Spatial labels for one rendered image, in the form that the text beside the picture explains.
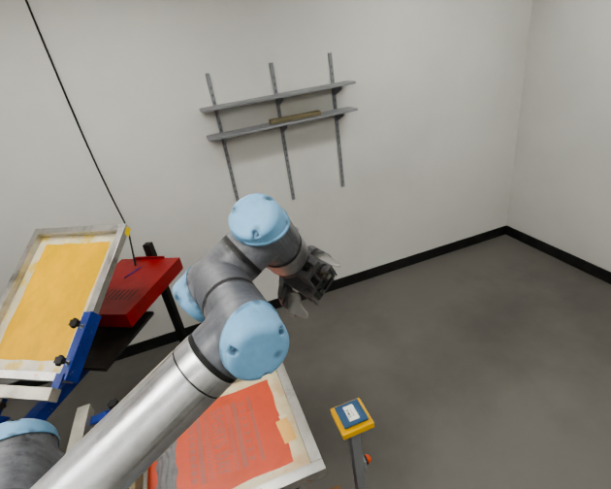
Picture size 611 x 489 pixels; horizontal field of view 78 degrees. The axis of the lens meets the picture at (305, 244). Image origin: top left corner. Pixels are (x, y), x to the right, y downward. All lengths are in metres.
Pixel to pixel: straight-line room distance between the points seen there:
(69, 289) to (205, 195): 1.39
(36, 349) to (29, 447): 1.51
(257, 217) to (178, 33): 2.62
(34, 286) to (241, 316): 2.03
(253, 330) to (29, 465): 0.38
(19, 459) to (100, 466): 0.20
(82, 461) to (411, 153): 3.55
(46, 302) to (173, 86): 1.66
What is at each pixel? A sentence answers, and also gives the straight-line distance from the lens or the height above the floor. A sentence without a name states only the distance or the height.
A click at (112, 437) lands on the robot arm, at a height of 1.90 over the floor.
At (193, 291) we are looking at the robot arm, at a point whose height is 1.96.
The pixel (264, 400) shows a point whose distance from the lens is 1.71.
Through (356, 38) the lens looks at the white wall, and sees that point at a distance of 3.39.
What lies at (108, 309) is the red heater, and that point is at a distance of 2.39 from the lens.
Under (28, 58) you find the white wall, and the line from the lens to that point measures 3.15.
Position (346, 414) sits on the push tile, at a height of 0.97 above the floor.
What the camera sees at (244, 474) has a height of 0.96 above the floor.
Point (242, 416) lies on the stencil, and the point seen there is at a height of 0.96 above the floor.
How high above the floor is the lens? 2.22
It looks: 27 degrees down
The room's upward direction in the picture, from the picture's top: 9 degrees counter-clockwise
